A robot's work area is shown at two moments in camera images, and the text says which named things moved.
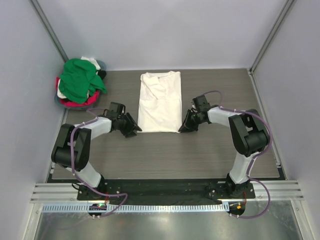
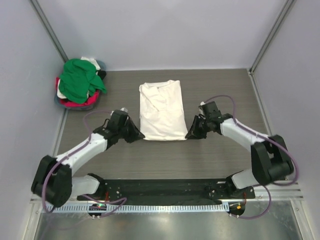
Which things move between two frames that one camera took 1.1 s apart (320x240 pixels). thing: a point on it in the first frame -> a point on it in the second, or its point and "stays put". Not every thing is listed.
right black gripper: [187, 124] -> [194, 133]
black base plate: [165, 192] stays put
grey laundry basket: [103, 66] stays put
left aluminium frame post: [45, 21] stays put
